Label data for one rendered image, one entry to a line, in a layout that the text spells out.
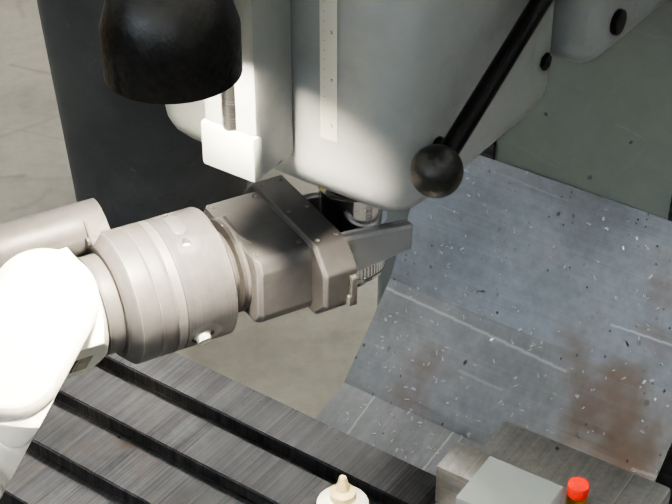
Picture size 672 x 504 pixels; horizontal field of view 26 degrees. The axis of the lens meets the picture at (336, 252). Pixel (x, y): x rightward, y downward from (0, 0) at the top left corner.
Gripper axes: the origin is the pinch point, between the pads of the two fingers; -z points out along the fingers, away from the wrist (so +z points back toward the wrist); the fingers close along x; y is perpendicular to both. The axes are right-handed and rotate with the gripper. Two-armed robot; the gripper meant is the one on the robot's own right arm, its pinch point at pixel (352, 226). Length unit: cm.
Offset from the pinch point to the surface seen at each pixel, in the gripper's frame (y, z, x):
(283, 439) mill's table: 31.8, -1.9, 14.5
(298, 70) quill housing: -16.6, 7.3, -5.9
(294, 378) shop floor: 123, -59, 119
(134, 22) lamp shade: -24.6, 19.3, -11.3
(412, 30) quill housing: -20.7, 3.5, -11.9
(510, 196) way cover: 18.0, -29.6, 20.5
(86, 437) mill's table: 32.0, 13.3, 23.5
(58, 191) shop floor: 123, -43, 205
